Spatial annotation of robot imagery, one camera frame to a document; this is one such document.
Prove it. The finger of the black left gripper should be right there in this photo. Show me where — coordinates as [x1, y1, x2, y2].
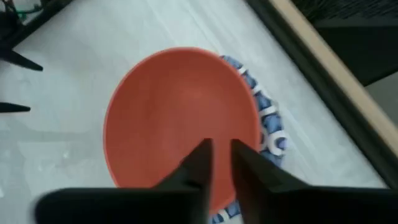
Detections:
[0, 103, 32, 114]
[0, 49, 44, 72]

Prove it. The wooden work table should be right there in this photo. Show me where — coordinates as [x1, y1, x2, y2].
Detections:
[268, 0, 398, 154]

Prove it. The black computer tower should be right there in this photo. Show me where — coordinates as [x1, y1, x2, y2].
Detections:
[291, 0, 398, 87]

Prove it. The blue patterned paper bowl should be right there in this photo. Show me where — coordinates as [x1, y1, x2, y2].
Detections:
[211, 55, 289, 224]

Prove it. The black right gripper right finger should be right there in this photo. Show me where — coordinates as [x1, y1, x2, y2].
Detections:
[231, 138, 398, 224]

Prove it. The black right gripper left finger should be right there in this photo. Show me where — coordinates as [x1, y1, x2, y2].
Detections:
[33, 138, 214, 224]

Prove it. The orange plastic bowl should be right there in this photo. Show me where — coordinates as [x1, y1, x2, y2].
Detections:
[103, 46, 262, 216]

